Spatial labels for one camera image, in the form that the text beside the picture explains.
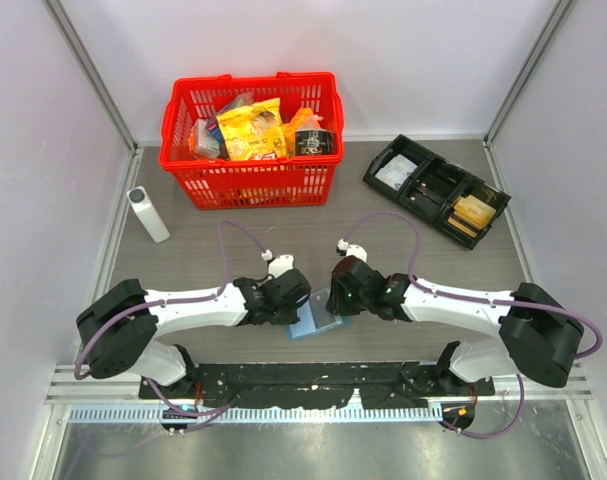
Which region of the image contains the white cards stack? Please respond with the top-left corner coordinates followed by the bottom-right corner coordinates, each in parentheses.
top-left (374, 155), bottom-right (417, 191)

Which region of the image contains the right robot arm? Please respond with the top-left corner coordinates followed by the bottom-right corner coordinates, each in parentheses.
top-left (327, 255), bottom-right (584, 395)

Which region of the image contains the black three-compartment tray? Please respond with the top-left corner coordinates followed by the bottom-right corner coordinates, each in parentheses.
top-left (363, 135), bottom-right (510, 250)

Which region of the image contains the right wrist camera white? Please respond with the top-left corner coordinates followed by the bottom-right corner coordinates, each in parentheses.
top-left (336, 239), bottom-right (368, 262)

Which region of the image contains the slotted cable duct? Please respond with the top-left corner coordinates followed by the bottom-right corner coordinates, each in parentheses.
top-left (68, 403), bottom-right (442, 426)

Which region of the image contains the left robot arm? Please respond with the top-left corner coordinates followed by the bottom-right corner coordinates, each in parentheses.
top-left (74, 268), bottom-right (311, 398)

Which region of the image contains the yellow chips bag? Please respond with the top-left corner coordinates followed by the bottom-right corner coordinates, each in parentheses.
top-left (217, 98), bottom-right (287, 162)

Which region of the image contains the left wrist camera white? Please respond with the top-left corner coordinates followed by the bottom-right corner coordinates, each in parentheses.
top-left (261, 249), bottom-right (294, 278)

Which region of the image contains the gold cards stack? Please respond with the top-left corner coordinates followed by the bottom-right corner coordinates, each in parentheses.
top-left (447, 195), bottom-right (496, 238)

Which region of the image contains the dark grey card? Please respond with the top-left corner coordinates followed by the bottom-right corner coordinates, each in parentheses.
top-left (310, 288), bottom-right (343, 334)

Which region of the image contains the red plastic shopping basket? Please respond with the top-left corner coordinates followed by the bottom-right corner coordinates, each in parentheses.
top-left (159, 71), bottom-right (344, 210)

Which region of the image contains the blue card holder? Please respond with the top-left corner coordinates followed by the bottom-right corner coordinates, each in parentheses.
top-left (288, 294), bottom-right (349, 340)

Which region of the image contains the grey small box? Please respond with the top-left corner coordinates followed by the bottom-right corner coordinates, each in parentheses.
top-left (188, 119), bottom-right (220, 159)

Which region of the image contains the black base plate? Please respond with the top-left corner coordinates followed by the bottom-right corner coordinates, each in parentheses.
top-left (161, 362), bottom-right (495, 410)

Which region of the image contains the white bottle grey cap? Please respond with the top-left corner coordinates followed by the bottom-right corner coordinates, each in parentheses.
top-left (127, 186), bottom-right (170, 243)

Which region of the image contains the black round tin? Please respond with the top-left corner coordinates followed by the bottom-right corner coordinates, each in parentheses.
top-left (294, 129), bottom-right (336, 156)

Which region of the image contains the orange snack bag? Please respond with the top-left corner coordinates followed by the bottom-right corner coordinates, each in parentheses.
top-left (283, 107), bottom-right (322, 150)

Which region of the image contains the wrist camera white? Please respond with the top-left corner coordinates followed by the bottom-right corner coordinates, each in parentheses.
top-left (261, 249), bottom-right (294, 278)
top-left (336, 239), bottom-right (368, 262)

